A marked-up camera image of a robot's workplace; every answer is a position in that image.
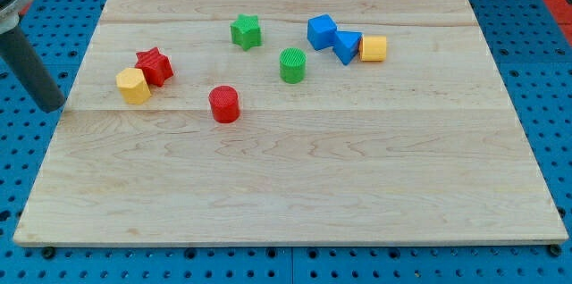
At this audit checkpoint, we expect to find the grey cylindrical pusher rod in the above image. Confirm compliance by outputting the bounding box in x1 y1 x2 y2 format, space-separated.
1 25 65 113

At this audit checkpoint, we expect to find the red star block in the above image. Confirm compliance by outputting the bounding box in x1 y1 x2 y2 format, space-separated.
135 47 173 87

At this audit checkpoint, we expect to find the green star block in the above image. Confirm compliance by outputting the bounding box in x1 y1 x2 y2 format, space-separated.
230 14 262 51

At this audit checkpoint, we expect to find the yellow hexagon block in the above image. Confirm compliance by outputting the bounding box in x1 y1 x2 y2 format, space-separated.
115 68 152 104

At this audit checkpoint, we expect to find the wooden board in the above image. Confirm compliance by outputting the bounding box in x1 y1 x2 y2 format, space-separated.
13 0 568 247

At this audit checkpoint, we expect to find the red cylinder block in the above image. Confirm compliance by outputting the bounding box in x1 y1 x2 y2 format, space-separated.
208 85 240 123

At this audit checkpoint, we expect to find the green cylinder block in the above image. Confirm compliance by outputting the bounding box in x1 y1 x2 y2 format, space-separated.
279 47 307 84

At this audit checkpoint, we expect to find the blue cube block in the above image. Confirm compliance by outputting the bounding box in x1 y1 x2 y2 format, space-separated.
307 14 337 50

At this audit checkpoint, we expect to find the blue triangle block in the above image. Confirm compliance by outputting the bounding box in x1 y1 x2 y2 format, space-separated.
332 31 362 65

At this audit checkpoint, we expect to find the yellow cylinder block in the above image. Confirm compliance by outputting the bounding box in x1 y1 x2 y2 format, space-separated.
358 35 387 62

